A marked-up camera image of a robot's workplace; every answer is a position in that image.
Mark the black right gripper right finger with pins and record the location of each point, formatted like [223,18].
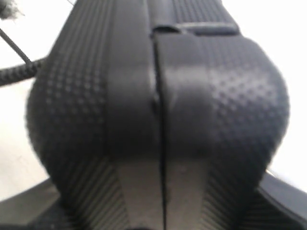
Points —
[225,110]

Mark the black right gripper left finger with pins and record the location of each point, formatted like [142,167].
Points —
[93,120]

